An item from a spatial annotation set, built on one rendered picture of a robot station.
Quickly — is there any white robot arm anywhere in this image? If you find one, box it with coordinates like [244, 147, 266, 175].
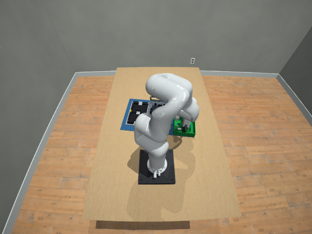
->
[134, 73, 199, 178]

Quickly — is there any green bin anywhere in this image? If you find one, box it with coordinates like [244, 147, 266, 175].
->
[173, 117, 195, 137]

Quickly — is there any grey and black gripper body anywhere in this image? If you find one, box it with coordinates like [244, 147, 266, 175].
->
[182, 118, 191, 128]

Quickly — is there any green circuit board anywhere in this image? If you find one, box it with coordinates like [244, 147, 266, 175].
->
[176, 123, 191, 132]

